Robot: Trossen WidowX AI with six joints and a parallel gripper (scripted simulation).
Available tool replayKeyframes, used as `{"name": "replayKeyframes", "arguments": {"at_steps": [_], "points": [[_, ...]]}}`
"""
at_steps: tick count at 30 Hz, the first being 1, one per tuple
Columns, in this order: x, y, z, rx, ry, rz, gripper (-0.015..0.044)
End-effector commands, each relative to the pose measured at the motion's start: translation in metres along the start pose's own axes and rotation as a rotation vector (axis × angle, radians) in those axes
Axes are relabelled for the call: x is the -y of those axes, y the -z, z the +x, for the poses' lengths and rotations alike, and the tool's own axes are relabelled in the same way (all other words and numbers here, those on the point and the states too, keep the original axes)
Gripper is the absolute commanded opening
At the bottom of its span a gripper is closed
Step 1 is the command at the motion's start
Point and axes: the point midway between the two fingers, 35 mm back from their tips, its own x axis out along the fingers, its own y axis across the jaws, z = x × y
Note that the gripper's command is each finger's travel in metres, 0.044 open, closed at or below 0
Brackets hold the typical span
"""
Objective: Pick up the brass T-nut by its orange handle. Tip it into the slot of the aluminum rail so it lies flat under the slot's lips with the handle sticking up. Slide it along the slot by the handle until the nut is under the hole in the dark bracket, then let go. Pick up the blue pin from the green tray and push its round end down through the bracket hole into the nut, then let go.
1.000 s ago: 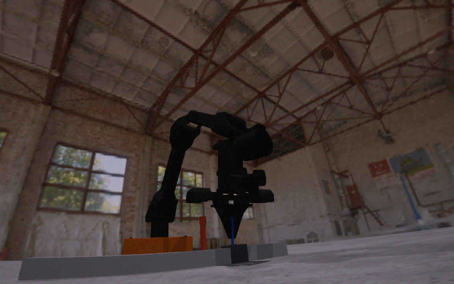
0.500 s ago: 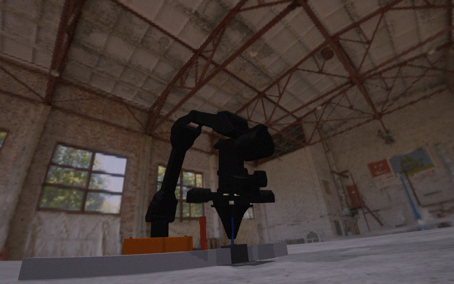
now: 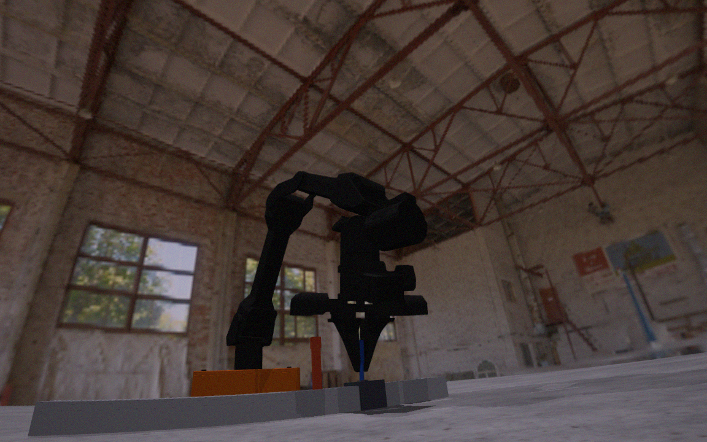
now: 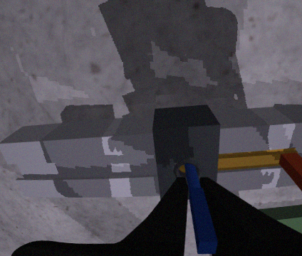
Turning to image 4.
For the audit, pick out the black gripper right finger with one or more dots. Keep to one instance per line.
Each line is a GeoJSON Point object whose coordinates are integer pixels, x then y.
{"type": "Point", "coordinates": [242, 230]}

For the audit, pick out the green tray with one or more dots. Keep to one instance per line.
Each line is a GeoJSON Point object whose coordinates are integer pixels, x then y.
{"type": "Point", "coordinates": [290, 216]}

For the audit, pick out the blue pin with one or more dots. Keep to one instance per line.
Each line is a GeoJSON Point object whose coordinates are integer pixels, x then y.
{"type": "Point", "coordinates": [206, 239]}

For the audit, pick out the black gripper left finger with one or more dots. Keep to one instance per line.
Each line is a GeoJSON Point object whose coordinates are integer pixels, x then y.
{"type": "Point", "coordinates": [161, 234]}

